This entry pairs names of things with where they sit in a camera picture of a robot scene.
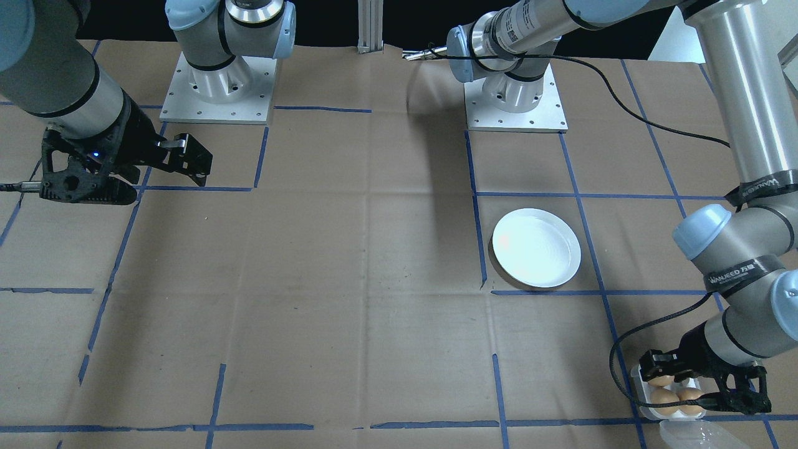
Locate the clear plastic egg box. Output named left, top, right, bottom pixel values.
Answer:
left=630, top=365, right=743, bottom=449

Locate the white round plate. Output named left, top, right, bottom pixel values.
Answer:
left=491, top=208, right=582, bottom=289

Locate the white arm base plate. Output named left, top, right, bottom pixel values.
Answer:
left=160, top=53, right=279, bottom=125
left=464, top=62, right=569, bottom=133

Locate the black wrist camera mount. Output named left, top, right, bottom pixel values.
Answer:
left=701, top=364, right=771, bottom=417
left=39, top=128, right=139, bottom=206

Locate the black velcro cable strap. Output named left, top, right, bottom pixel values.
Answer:
left=725, top=170, right=798, bottom=208
left=703, top=254, right=787, bottom=295

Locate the aluminium profile post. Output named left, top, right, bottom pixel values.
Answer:
left=357, top=0, right=386, bottom=56

